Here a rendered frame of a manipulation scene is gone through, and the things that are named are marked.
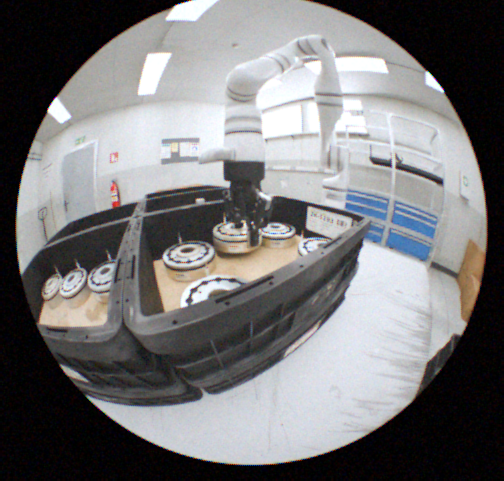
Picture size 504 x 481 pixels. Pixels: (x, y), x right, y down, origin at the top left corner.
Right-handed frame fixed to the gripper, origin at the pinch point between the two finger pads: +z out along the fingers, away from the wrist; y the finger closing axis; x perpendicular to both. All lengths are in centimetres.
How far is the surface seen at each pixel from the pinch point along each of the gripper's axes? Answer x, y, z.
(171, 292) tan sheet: 16.9, -3.5, 4.4
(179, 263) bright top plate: 13.8, -0.1, 1.6
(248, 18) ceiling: -37, 51, -189
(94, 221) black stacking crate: 44, 40, -3
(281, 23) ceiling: -67, 37, -189
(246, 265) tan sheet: 2.0, -3.1, 4.6
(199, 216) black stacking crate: 6.0, 9.5, -2.9
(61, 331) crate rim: 28.4, -17.7, -5.6
